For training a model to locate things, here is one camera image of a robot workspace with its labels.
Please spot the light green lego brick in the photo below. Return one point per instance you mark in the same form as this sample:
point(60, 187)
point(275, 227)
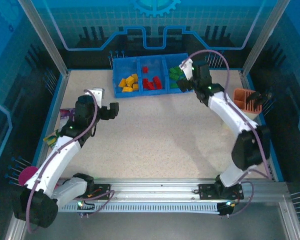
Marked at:
point(176, 76)

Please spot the red lego brick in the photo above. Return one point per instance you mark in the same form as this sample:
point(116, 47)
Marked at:
point(147, 87)
point(159, 85)
point(145, 82)
point(156, 80)
point(145, 70)
point(152, 86)

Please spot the small orange lego brick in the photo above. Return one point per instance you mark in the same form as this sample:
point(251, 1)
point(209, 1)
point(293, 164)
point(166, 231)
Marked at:
point(135, 87)

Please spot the yellow lego brick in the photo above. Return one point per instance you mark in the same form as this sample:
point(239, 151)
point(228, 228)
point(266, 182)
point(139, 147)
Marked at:
point(135, 75)
point(130, 80)

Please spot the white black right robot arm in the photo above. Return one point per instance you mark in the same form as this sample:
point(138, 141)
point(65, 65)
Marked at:
point(229, 110)

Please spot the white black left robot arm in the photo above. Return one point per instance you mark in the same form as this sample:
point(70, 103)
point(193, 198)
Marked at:
point(57, 155)

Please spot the blue divided plastic bin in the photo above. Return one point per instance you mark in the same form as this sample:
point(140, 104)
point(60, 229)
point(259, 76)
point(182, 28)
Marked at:
point(124, 70)

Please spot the beige pink utensil holder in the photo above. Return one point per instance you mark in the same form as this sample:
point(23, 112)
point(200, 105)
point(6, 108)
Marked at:
point(239, 97)

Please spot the green snack packet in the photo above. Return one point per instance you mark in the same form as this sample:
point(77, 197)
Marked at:
point(51, 140)

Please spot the black spatula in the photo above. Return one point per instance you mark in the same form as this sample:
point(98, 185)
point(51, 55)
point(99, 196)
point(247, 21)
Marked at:
point(253, 100)

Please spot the black metal-tipped utensil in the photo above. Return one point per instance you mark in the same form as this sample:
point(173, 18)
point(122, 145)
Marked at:
point(267, 95)

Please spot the magenta dumbbell toy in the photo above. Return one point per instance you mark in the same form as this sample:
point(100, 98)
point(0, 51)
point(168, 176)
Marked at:
point(26, 175)

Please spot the aluminium table side rail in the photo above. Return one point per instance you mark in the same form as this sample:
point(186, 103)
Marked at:
point(60, 87)
point(245, 80)

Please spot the aluminium frame post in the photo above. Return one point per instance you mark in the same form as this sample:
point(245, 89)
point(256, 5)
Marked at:
point(264, 37)
point(44, 37)

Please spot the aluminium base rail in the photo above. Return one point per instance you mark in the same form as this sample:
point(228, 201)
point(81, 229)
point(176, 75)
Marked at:
point(152, 190)

